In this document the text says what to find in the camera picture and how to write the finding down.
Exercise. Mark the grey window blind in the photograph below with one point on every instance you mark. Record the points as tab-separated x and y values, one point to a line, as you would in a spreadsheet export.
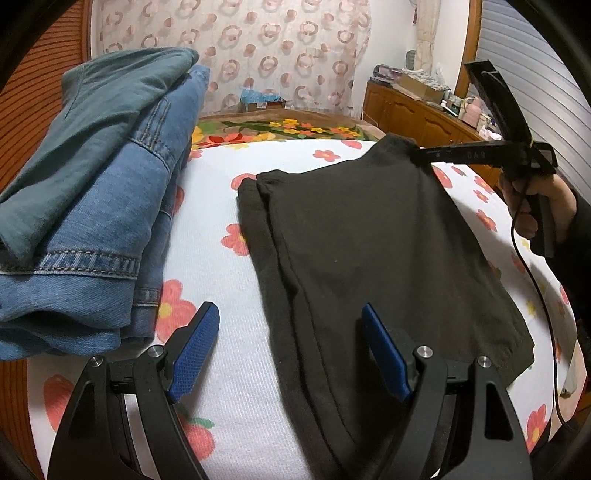
531	41

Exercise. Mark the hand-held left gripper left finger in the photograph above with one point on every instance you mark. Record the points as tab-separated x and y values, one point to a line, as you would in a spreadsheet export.
194	350

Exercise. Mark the wooden window frame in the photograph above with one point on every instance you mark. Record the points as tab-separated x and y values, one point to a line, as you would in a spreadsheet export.
467	37

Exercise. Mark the small round desk fan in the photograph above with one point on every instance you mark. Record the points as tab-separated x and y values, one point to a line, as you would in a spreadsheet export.
410	57

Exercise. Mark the person's right hand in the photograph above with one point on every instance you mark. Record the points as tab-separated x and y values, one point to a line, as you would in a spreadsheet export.
563	203

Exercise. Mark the teal green pants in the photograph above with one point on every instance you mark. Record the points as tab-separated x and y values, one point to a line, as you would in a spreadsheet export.
92	129

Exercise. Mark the black pants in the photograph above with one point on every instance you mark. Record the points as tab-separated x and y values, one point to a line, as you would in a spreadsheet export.
369	230

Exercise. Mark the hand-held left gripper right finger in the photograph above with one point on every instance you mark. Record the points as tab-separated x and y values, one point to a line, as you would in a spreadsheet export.
385	350

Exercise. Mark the person's right forearm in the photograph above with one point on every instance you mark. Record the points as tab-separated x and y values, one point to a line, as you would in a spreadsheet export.
578	244

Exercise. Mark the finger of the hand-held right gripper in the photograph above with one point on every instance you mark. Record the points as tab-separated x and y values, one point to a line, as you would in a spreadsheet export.
438	155

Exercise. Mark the purple packet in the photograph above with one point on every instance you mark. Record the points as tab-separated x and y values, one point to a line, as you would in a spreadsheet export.
385	74

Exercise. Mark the wooden cabinet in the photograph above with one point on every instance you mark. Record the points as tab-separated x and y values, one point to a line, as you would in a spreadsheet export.
415	115

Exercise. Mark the pink kettle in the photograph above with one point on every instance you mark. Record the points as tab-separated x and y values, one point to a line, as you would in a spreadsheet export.
471	110

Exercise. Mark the blue plastic bag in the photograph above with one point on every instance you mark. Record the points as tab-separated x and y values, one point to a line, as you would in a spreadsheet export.
258	96

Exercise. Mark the open cardboard box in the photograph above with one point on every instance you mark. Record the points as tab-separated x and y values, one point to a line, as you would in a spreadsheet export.
420	87

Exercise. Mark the wooden louvered wardrobe door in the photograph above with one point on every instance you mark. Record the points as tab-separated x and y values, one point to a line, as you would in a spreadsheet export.
41	92

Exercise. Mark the white floral bed sheet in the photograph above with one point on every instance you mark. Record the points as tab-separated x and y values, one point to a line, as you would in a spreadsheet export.
207	207

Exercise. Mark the small cardboard box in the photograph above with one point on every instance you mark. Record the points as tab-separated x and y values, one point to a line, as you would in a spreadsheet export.
263	107

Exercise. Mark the brown floral blanket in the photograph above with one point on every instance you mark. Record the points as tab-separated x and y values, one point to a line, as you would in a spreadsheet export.
277	127

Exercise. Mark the cream window curtain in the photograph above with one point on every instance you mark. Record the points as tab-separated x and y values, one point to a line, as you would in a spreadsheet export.
427	32

